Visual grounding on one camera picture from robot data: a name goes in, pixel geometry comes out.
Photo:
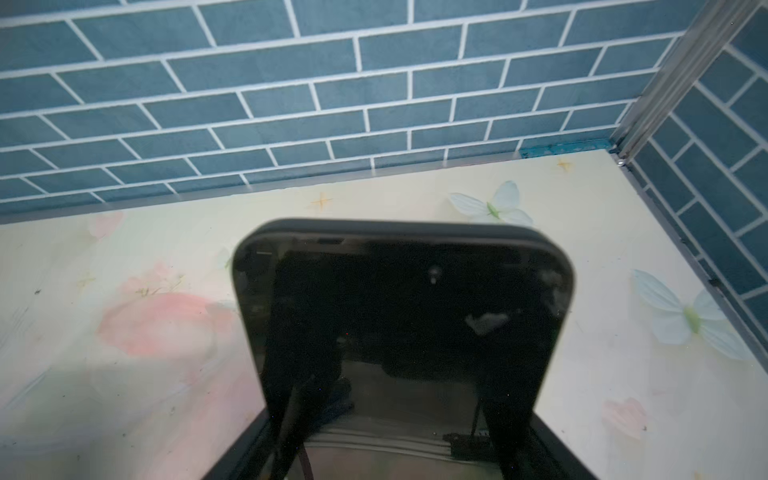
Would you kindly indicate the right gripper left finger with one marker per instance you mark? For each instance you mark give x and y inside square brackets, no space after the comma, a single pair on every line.
[247,457]

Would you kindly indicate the phone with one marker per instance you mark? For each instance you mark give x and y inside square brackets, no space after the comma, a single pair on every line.
[401,348]

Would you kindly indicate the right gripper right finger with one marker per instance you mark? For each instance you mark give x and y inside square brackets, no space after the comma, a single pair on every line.
[559,458]

